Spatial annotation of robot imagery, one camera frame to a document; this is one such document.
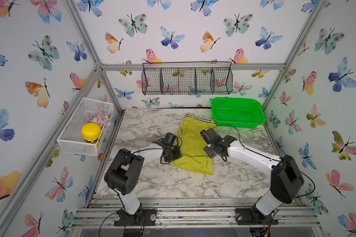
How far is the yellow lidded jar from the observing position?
2.09ft

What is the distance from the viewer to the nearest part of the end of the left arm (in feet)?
2.33

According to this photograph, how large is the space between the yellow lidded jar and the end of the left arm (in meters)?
0.24
